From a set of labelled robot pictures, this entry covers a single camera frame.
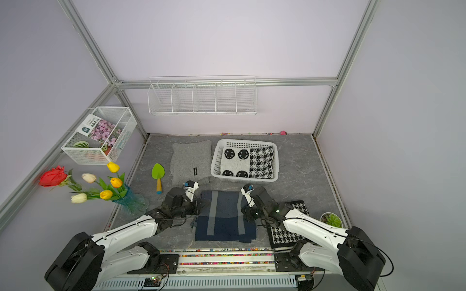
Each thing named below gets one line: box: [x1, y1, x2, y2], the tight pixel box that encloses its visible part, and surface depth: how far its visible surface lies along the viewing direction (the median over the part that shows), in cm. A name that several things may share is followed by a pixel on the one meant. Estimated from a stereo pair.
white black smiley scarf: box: [220, 146, 251, 179], surface depth 104 cm
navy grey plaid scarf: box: [194, 190, 257, 244], surface depth 83 cm
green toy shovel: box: [151, 163, 166, 195], surface depth 104 cm
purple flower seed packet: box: [75, 113, 124, 150], surface depth 75 cm
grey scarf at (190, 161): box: [170, 140, 212, 185], surface depth 104 cm
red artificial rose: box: [38, 165, 82, 191], surface depth 61 cm
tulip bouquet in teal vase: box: [70, 162, 150, 216], surface depth 70 cm
